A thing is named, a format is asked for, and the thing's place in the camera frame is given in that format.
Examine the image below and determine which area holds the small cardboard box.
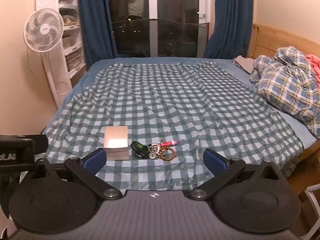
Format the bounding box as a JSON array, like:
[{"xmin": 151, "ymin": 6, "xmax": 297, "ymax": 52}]
[{"xmin": 103, "ymin": 126, "xmax": 130, "ymax": 161}]

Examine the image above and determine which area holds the brown wooden bead bracelet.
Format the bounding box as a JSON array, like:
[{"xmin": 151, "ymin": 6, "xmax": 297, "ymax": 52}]
[{"xmin": 160, "ymin": 147, "xmax": 177, "ymax": 161}]

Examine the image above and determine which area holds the blue curtain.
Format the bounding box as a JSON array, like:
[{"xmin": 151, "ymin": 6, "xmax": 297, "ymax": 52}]
[
  {"xmin": 203, "ymin": 0, "xmax": 254, "ymax": 59},
  {"xmin": 77, "ymin": 0, "xmax": 118, "ymax": 71}
]

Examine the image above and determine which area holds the green checkered sheet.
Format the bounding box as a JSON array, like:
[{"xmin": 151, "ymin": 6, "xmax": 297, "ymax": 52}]
[{"xmin": 41, "ymin": 61, "xmax": 304, "ymax": 193}]

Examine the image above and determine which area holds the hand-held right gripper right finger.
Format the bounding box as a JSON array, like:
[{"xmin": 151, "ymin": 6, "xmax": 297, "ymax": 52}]
[{"xmin": 187, "ymin": 148, "xmax": 288, "ymax": 202}]

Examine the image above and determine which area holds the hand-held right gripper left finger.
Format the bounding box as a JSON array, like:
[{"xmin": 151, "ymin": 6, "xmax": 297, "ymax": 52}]
[{"xmin": 31, "ymin": 147, "xmax": 123, "ymax": 202}]

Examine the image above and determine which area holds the white shelf unit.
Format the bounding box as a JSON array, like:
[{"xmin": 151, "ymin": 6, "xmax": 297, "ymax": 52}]
[{"xmin": 35, "ymin": 0, "xmax": 87, "ymax": 80}]

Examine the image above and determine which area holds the white metal frame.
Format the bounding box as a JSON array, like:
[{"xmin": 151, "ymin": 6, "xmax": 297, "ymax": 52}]
[{"xmin": 304, "ymin": 183, "xmax": 320, "ymax": 240}]

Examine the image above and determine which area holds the grey pillow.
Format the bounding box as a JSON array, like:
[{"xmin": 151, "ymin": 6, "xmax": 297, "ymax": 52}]
[{"xmin": 231, "ymin": 56, "xmax": 256, "ymax": 74}]

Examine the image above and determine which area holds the blue bed sheet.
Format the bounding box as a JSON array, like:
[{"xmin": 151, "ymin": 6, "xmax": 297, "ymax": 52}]
[{"xmin": 54, "ymin": 57, "xmax": 317, "ymax": 146}]

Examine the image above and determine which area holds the white standing fan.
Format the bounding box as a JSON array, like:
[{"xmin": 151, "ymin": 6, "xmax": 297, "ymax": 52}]
[{"xmin": 23, "ymin": 8, "xmax": 73, "ymax": 109}]

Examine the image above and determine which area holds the blue plaid duvet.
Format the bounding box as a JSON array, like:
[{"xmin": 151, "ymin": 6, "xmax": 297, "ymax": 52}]
[{"xmin": 250, "ymin": 46, "xmax": 320, "ymax": 138}]

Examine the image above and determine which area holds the wooden bed frame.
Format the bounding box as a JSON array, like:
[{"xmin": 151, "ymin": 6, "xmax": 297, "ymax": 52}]
[{"xmin": 247, "ymin": 23, "xmax": 320, "ymax": 202}]

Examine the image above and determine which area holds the green watch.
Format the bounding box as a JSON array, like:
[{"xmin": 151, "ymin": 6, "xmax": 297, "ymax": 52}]
[{"xmin": 131, "ymin": 141, "xmax": 150, "ymax": 159}]

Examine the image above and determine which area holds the glass balcony door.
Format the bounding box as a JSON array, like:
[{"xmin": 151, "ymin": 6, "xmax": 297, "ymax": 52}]
[{"xmin": 107, "ymin": 0, "xmax": 216, "ymax": 58}]

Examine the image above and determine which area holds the pink cloth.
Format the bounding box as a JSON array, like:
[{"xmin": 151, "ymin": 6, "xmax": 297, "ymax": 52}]
[{"xmin": 305, "ymin": 53, "xmax": 320, "ymax": 85}]

